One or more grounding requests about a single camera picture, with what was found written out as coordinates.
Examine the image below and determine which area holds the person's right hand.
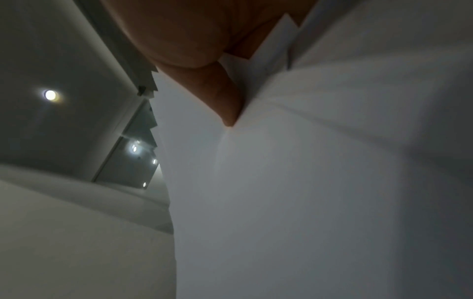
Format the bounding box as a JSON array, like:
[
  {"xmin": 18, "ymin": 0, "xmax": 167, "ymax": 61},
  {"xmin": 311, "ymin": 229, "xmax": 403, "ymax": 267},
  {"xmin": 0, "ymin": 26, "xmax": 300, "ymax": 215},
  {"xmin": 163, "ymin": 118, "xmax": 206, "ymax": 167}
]
[{"xmin": 99, "ymin": 0, "xmax": 319, "ymax": 127}]

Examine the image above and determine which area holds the white paper stack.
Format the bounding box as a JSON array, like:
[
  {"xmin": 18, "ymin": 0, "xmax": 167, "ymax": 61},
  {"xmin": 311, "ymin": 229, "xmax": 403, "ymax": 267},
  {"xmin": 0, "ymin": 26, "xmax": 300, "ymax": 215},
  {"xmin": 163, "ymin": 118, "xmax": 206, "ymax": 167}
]
[{"xmin": 138, "ymin": 0, "xmax": 473, "ymax": 299}]

